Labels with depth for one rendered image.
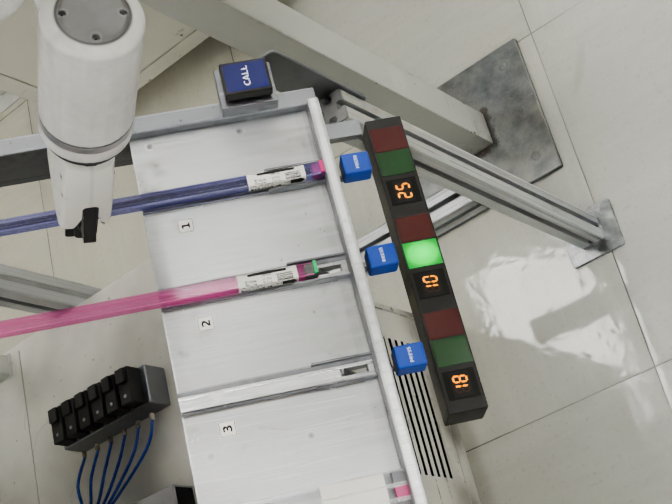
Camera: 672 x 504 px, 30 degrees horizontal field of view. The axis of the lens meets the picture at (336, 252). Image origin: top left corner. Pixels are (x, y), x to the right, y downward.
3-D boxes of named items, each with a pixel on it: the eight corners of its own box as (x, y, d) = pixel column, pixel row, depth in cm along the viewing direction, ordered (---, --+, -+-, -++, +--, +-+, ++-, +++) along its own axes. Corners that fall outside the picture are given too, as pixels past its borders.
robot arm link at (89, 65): (32, 62, 111) (41, 150, 107) (33, -38, 100) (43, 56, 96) (128, 60, 114) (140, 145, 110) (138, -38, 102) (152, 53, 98)
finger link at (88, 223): (80, 169, 115) (73, 159, 120) (87, 250, 117) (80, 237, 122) (93, 168, 115) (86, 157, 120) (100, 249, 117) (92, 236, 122)
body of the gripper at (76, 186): (35, 78, 113) (35, 146, 123) (50, 173, 109) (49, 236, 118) (118, 72, 115) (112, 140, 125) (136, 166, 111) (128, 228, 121)
